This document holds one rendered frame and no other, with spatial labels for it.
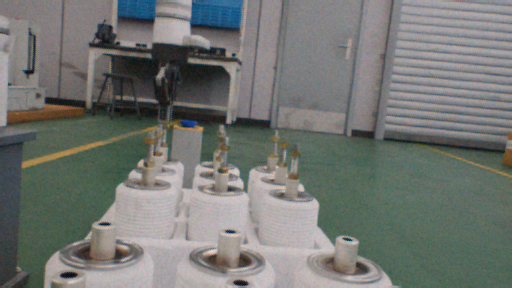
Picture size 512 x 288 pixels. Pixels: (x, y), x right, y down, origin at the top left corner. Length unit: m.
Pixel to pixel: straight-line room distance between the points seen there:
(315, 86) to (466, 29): 1.87
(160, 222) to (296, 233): 0.21
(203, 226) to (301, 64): 5.07
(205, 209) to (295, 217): 0.14
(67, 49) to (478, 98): 5.03
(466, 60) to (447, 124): 0.78
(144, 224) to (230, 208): 0.13
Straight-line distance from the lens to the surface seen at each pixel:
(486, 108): 6.22
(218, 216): 0.73
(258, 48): 5.76
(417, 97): 5.92
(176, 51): 0.95
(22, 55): 4.31
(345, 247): 0.47
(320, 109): 5.75
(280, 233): 0.75
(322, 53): 5.77
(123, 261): 0.45
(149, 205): 0.73
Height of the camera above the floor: 0.42
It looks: 7 degrees down
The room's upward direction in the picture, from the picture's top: 6 degrees clockwise
